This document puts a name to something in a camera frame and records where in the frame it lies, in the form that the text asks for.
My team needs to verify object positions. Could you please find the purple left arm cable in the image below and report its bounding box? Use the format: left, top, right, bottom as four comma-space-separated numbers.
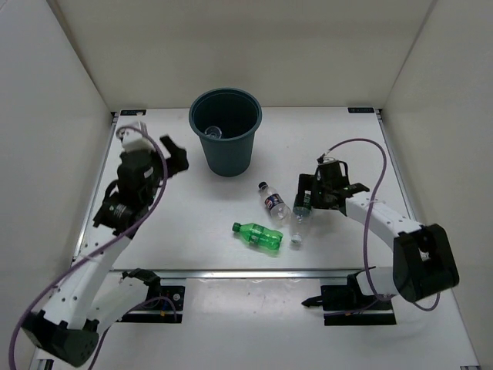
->
9, 125, 170, 368

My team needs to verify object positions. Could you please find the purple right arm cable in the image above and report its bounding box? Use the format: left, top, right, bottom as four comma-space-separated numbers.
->
319, 137, 444, 313

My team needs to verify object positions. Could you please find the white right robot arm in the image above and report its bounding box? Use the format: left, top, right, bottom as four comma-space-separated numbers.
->
294, 160, 460, 308

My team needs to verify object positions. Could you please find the clear bottle blue label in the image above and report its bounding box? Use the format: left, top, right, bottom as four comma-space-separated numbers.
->
204, 126, 223, 139

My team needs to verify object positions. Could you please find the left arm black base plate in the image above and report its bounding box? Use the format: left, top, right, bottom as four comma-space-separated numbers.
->
119, 285, 186, 324

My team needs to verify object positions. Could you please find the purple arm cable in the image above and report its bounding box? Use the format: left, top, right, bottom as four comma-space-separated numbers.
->
319, 137, 444, 313
9, 125, 170, 368

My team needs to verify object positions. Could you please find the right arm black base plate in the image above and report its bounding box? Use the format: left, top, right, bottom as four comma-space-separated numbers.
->
320, 285, 397, 326

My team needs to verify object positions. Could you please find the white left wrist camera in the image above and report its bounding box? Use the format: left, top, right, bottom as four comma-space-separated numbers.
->
116, 121, 153, 153

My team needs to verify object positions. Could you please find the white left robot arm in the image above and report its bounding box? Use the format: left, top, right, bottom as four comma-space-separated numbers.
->
13, 126, 189, 368

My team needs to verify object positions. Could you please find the clear Pepsi bottle black cap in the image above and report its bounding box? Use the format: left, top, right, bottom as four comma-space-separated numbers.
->
258, 181, 291, 226

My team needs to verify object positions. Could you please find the dark teal plastic bin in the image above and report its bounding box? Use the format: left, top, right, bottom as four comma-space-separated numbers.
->
189, 88, 263, 177

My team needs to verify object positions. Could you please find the black label sticker right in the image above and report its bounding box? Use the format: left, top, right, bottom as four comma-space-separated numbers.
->
347, 107, 375, 114

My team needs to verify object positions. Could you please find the black label sticker left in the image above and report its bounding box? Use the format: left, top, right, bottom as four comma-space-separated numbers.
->
119, 109, 146, 116

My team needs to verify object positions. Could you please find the black label sticker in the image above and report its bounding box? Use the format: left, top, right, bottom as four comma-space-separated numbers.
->
119, 109, 146, 116
347, 107, 375, 114

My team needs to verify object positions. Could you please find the clear bottle dark green label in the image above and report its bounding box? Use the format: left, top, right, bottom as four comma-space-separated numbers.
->
290, 190, 312, 246

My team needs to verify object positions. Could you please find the green plastic soda bottle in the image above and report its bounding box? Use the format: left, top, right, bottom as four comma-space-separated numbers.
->
232, 222, 283, 256

